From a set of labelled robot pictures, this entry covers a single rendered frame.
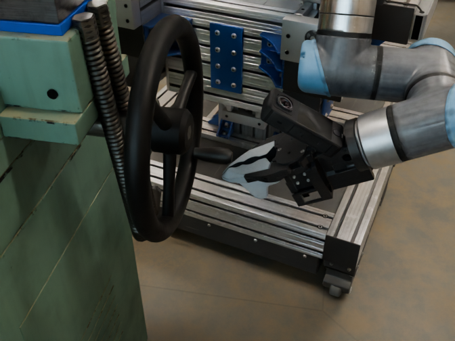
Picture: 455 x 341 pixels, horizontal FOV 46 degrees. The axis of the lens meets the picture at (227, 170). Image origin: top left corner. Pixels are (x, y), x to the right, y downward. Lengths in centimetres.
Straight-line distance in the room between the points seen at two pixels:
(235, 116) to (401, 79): 88
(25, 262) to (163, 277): 86
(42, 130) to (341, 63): 39
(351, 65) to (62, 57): 37
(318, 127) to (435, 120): 14
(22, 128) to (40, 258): 23
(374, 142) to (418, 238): 111
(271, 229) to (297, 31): 57
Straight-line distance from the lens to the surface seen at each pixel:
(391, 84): 76
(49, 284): 85
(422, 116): 68
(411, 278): 166
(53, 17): 61
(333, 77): 75
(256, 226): 146
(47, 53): 62
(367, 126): 70
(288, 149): 74
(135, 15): 131
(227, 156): 79
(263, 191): 78
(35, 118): 65
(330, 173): 75
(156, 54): 59
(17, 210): 73
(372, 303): 157
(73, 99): 63
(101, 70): 64
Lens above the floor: 120
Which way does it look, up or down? 38 degrees down
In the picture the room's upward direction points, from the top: straight up
